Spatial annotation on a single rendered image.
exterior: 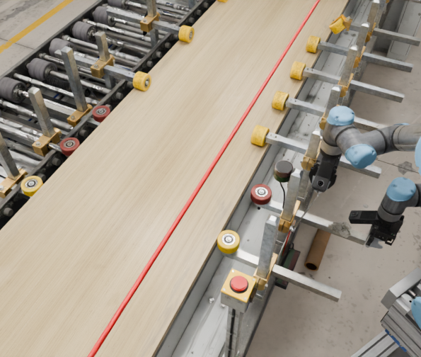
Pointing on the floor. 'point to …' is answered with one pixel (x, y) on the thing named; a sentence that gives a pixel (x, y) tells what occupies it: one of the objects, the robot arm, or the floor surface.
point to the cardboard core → (317, 250)
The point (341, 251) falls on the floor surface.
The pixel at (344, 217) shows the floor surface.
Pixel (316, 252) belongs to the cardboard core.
